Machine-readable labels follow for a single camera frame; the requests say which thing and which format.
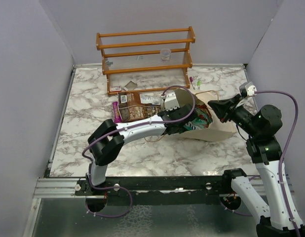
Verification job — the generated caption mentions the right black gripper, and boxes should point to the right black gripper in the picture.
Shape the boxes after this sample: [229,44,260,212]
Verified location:
[209,93,260,137]

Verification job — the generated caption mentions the beige paper bag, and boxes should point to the beige paper bag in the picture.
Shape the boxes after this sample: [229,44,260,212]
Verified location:
[174,89,236,142]

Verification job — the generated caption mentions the brown snack bag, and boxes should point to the brown snack bag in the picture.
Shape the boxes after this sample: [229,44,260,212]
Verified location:
[117,91,162,122]

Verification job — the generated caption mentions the purple snack pouch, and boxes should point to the purple snack pouch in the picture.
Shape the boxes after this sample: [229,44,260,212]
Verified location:
[112,101,122,123]

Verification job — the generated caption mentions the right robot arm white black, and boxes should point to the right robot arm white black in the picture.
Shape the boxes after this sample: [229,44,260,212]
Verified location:
[208,94,305,237]

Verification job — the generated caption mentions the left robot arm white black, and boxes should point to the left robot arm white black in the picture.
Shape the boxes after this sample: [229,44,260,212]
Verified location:
[83,104,197,195]

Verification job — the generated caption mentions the teal snack packet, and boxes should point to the teal snack packet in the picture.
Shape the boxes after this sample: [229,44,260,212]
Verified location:
[183,104,213,131]

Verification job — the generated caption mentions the green capped marker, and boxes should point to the green capped marker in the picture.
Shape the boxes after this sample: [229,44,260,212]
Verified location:
[197,80,201,90]

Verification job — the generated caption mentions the purple capped marker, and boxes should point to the purple capped marker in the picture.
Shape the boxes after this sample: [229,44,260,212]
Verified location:
[189,77,195,90]

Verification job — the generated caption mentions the clear plastic jar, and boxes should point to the clear plastic jar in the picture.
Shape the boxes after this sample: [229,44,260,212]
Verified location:
[160,48,171,61]

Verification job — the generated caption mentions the wooden orange shelf rack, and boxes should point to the wooden orange shelf rack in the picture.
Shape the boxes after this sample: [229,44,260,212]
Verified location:
[96,26,196,96]

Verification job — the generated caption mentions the small red white box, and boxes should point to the small red white box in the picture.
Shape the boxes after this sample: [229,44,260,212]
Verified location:
[109,86,122,92]

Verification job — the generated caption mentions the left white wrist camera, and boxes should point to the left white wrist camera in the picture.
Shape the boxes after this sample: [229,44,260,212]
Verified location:
[161,92,180,111]

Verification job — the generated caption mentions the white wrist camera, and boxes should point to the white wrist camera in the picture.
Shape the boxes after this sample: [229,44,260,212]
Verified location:
[236,82,257,108]
[161,92,180,111]

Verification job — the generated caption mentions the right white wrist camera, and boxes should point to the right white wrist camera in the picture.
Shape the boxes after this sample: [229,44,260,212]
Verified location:
[236,82,257,108]

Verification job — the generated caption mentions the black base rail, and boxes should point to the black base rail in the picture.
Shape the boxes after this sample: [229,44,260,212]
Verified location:
[75,168,246,207]

